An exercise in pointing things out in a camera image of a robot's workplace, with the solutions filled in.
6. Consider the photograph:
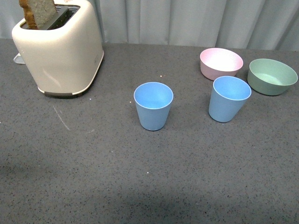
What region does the grey-white curtain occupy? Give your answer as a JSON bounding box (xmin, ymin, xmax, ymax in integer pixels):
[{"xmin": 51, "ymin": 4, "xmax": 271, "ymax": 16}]
[{"xmin": 0, "ymin": 0, "xmax": 299, "ymax": 51}]

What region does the toast bread slice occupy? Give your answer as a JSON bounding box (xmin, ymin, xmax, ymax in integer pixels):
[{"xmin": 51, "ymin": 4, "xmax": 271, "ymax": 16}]
[{"xmin": 19, "ymin": 0, "xmax": 57, "ymax": 30}]

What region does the blue cup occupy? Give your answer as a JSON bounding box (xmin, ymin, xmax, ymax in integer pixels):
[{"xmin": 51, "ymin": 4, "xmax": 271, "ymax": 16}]
[
  {"xmin": 208, "ymin": 76, "xmax": 252, "ymax": 123},
  {"xmin": 134, "ymin": 82, "xmax": 174, "ymax": 131}
]

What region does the white power plug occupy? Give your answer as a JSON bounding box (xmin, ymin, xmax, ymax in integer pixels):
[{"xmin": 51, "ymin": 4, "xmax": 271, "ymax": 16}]
[{"xmin": 14, "ymin": 53, "xmax": 25, "ymax": 64}]

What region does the cream white toaster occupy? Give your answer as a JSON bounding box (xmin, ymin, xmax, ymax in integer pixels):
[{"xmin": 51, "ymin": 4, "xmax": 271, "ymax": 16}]
[{"xmin": 12, "ymin": 0, "xmax": 104, "ymax": 96}]

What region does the green bowl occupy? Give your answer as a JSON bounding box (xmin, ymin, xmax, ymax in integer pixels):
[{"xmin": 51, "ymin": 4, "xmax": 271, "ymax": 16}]
[{"xmin": 247, "ymin": 58, "xmax": 298, "ymax": 96}]

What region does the pink bowl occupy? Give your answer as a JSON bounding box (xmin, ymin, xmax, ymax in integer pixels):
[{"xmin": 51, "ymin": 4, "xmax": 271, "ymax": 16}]
[{"xmin": 199, "ymin": 48, "xmax": 243, "ymax": 81}]

